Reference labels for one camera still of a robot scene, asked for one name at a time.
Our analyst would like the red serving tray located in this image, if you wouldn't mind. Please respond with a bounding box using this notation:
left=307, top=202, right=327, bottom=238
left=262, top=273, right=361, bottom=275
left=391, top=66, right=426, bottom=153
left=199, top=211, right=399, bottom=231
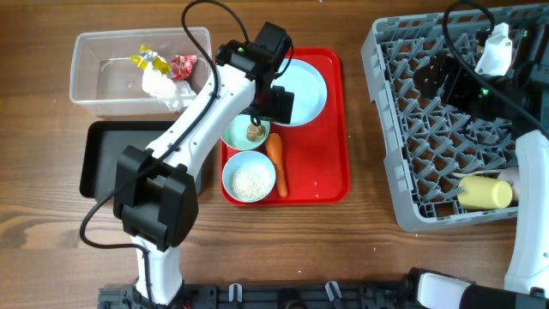
left=220, top=47, right=350, bottom=208

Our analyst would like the red candy wrapper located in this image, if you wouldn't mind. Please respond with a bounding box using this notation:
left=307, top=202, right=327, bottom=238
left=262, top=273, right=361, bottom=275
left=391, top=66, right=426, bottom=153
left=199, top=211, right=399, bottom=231
left=170, top=55, right=197, bottom=82

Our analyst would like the white tissue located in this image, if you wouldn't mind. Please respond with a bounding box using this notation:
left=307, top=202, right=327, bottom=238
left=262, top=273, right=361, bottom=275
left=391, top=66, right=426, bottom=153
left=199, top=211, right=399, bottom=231
left=142, top=64, right=196, bottom=112

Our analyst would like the yellow plastic cup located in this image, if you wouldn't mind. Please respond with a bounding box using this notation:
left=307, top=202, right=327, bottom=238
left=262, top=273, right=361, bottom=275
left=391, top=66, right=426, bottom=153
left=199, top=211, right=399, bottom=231
left=457, top=176, right=513, bottom=210

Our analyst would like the brown round food piece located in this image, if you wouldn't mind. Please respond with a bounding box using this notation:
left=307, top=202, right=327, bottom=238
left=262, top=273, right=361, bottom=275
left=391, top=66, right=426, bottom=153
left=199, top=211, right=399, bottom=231
left=246, top=124, right=266, bottom=142

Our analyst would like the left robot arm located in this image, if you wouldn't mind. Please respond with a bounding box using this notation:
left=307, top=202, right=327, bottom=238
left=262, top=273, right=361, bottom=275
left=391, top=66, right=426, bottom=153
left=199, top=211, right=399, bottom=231
left=113, top=22, right=294, bottom=308

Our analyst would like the green bowl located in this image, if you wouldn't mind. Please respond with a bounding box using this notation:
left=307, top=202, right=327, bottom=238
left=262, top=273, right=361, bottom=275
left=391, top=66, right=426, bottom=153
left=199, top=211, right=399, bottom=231
left=221, top=115, right=270, bottom=151

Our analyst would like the black plastic tray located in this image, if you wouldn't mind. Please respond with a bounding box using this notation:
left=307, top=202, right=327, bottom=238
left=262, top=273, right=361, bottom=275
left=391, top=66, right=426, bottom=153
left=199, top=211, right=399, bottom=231
left=79, top=120, right=206, bottom=203

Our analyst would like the orange carrot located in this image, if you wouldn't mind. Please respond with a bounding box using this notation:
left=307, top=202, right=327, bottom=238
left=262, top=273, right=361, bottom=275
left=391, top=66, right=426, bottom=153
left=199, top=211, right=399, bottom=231
left=265, top=133, right=288, bottom=197

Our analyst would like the white plastic spoon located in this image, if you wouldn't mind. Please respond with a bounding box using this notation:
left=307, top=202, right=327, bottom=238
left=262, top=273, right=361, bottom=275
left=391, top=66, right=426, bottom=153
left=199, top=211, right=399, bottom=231
left=451, top=169, right=504, bottom=178

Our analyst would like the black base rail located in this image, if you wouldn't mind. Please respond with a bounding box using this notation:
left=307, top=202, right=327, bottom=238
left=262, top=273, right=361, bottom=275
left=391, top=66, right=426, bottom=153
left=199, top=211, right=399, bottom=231
left=97, top=282, right=413, bottom=309

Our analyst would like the grey dishwasher rack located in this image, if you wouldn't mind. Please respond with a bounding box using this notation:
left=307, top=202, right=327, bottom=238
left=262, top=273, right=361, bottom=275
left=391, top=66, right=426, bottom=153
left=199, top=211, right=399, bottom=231
left=359, top=3, right=549, bottom=233

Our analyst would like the clear plastic bin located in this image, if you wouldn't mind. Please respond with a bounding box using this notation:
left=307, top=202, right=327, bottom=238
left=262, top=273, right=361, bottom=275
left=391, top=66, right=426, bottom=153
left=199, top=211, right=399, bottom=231
left=69, top=27, right=211, bottom=118

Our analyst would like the light blue bowl with rice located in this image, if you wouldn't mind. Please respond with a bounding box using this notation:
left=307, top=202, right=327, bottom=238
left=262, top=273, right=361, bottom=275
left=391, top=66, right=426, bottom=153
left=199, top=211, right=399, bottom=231
left=221, top=150, right=276, bottom=203

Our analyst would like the pink plastic cup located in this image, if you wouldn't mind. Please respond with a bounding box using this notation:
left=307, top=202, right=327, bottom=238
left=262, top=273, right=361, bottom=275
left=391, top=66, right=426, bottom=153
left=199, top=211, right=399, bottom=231
left=498, top=167, right=521, bottom=202

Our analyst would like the yellow snack wrapper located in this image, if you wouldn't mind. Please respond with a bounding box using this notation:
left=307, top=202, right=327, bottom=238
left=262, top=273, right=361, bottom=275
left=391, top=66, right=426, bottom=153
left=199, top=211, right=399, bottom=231
left=130, top=45, right=172, bottom=77

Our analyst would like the light blue plate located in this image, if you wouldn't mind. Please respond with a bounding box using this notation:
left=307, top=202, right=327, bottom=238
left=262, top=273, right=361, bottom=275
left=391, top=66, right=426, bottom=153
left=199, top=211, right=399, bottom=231
left=272, top=59, right=328, bottom=127

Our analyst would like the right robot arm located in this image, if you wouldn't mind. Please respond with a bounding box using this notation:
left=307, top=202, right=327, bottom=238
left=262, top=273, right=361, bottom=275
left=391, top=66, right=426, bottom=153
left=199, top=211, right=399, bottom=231
left=413, top=22, right=548, bottom=308

